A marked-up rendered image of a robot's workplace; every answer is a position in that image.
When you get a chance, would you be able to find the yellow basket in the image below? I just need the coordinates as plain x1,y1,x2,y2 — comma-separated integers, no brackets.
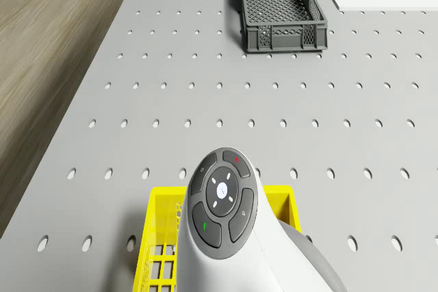
132,185,302,292

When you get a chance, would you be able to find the dark grey basket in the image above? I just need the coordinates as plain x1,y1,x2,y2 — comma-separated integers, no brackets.
235,0,329,54

